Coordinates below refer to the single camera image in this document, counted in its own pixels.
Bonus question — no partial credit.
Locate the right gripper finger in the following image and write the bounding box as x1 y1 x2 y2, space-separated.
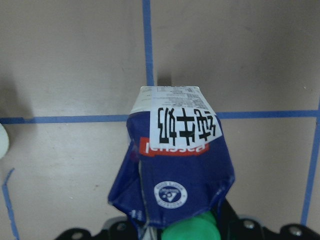
217 199 243 240

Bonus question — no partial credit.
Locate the blue white milk carton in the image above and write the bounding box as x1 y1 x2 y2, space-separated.
108 86 235 240

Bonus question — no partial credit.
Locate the white mug grey inside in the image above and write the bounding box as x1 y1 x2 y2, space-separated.
0 124 10 159

